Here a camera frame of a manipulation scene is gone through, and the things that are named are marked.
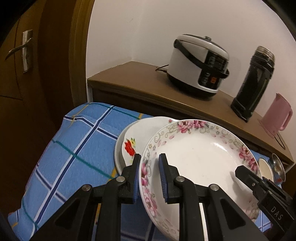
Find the stainless steel bowl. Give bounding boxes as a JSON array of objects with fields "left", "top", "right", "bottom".
[{"left": 271, "top": 153, "right": 286, "bottom": 184}]

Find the pink floral rim plate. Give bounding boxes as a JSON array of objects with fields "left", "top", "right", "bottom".
[{"left": 132, "top": 118, "right": 260, "bottom": 240}]

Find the plain white plate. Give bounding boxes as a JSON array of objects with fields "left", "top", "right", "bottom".
[{"left": 114, "top": 116, "right": 172, "bottom": 176}]

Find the white enamel bowl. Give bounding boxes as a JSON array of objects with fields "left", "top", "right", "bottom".
[{"left": 258, "top": 158, "right": 274, "bottom": 181}]

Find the blue checked tablecloth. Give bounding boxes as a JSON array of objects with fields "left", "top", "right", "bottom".
[{"left": 7, "top": 102, "right": 273, "bottom": 241}]

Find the pink electric kettle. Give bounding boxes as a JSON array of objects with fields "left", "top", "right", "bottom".
[{"left": 259, "top": 93, "right": 293, "bottom": 138}]

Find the black thermos flask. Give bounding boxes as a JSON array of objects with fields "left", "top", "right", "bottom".
[{"left": 230, "top": 46, "right": 275, "bottom": 122}]

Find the white black rice cooker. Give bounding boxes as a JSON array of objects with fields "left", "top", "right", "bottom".
[{"left": 166, "top": 34, "right": 229, "bottom": 99}]

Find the brown wooden sideboard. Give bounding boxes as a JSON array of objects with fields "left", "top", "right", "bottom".
[{"left": 87, "top": 61, "right": 295, "bottom": 169}]

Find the left wooden door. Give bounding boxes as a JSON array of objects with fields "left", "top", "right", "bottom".
[{"left": 1, "top": 1, "right": 94, "bottom": 213}]

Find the black kettle power cable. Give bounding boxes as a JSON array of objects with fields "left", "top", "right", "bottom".
[{"left": 274, "top": 133, "right": 287, "bottom": 150}]

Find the left silver door handle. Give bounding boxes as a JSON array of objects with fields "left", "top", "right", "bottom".
[{"left": 4, "top": 30, "right": 33, "bottom": 73}]

